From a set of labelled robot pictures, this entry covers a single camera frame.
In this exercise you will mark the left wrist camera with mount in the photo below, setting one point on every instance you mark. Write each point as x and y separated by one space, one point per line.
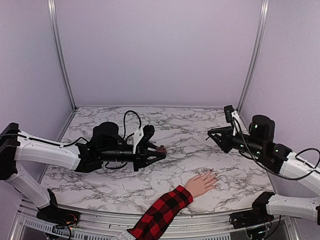
141 136

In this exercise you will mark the aluminium frame post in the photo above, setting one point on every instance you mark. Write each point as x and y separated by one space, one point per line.
59 52
257 46

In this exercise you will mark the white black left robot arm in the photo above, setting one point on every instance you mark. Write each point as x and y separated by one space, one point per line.
105 146

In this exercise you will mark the aluminium left rear frame post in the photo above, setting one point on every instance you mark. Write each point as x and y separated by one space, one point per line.
59 52

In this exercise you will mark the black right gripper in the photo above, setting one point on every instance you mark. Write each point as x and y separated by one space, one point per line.
226 132

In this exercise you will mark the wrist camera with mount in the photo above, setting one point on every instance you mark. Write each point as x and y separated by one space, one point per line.
232 117
141 136

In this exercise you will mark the person's bare hand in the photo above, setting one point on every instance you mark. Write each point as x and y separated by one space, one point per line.
201 184

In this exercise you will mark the aluminium right rear frame post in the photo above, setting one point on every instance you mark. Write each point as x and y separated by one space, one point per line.
257 46

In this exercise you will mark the red glitter nail polish bottle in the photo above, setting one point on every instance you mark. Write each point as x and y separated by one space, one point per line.
161 149

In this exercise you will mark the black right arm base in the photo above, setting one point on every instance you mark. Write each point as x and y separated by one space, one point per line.
257 215

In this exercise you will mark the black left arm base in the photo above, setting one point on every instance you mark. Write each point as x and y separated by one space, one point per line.
54 214

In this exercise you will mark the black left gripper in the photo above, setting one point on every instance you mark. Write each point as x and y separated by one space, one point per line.
142 155

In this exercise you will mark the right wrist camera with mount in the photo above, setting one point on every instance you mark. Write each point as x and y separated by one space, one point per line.
232 117

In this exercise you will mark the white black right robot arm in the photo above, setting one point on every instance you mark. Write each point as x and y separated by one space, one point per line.
278 160

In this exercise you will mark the red black plaid sleeve forearm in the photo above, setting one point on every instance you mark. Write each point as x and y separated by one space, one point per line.
155 221

